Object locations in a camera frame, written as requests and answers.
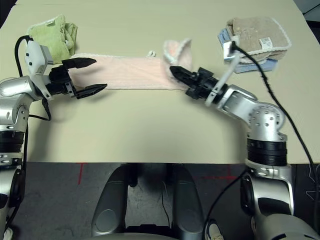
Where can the green folded towel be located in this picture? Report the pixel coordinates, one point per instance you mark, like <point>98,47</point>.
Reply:
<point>47,37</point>

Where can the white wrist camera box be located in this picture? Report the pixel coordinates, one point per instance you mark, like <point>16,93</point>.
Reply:
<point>228,52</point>
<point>32,57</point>

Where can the grey bystander sneaker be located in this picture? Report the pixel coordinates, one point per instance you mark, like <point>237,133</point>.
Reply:
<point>214,231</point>

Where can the beige folded towel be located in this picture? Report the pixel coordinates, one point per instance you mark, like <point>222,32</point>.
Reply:
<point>255,32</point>

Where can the dark cabinet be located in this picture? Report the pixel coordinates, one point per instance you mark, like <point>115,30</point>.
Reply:
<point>316,32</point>

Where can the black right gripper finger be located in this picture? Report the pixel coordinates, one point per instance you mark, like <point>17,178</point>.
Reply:
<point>182,81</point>
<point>183,73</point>

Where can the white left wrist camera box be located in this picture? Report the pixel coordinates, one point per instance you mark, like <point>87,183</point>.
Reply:
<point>32,57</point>

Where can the pink towel with white trim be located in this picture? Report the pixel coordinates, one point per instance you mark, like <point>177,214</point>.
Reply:
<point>130,72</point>

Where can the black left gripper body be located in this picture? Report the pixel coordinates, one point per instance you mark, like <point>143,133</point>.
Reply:
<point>60,81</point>

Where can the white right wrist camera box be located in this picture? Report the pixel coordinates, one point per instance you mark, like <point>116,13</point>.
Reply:
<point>228,52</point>

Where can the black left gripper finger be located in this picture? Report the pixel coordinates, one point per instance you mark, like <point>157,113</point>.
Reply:
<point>91,90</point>
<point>78,63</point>

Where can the light blue folded towel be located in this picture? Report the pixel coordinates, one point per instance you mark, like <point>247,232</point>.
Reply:
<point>267,66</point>

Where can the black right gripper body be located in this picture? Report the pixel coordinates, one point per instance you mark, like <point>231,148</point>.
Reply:
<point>203,86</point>

